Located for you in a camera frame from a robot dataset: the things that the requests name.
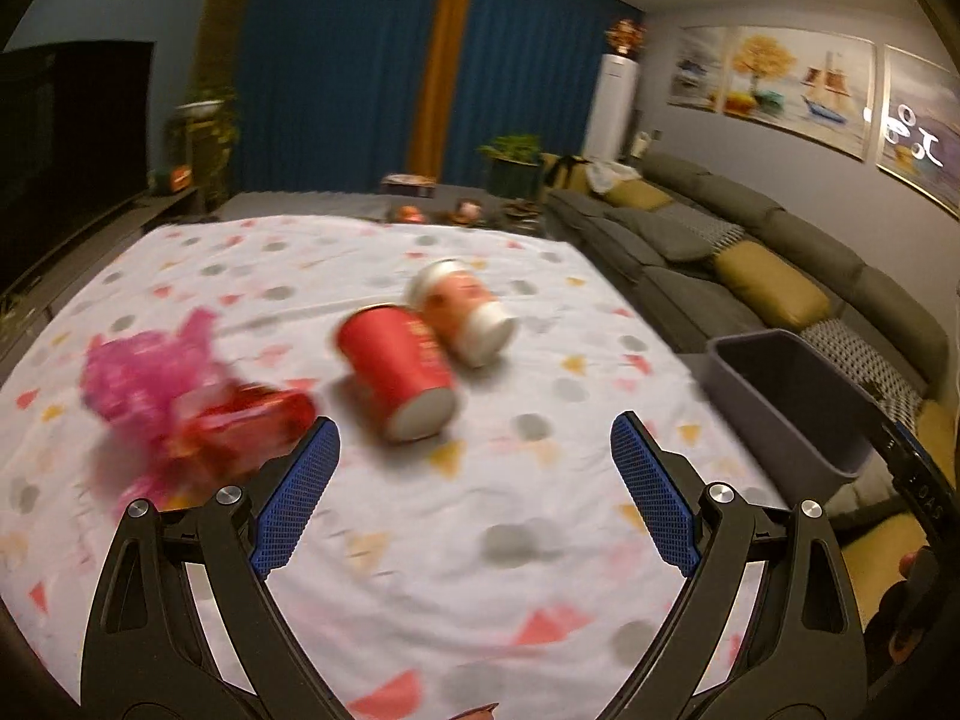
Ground red plastic wrapper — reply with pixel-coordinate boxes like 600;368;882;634
169;383;317;489

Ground pink plastic bag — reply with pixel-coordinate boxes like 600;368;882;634
80;307;235;505

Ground red paper cup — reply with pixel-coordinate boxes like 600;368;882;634
335;304;459;444

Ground dark grey trash bin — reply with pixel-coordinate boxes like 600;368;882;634
701;330;885;505

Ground black white patterned pillow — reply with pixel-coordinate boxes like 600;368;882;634
800;319;923;433

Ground white patterned tablecloth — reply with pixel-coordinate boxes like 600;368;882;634
2;216;778;718

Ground grey TV cabinet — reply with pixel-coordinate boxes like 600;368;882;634
2;187;202;377

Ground mustard yellow cushion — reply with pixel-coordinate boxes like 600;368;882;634
715;241;832;332

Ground grey sectional sofa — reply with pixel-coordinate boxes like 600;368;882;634
542;154;949;424

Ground pink white paper cup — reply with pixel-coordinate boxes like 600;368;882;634
405;259;517;369

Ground purple sky painting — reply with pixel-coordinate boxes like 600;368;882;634
877;46;960;218

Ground plant on tall stand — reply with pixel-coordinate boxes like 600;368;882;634
164;85;241;213

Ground black television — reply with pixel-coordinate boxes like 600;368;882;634
2;41;155;289

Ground dark coffee table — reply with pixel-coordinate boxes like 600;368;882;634
213;184;547;238

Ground sailboat tree painting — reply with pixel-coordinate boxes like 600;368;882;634
722;26;877;160

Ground potted green plant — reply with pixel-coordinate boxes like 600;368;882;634
478;133;542;200

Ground white standing air conditioner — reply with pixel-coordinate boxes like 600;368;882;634
581;54;640;160

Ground small grey landscape painting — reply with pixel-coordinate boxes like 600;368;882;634
667;26;727;112

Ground blue curtain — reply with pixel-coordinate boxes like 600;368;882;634
235;0;644;192

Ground orange curtain strip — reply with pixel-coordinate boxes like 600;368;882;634
407;0;470;181

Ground artificial flower bouquet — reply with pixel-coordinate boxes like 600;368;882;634
605;18;646;60

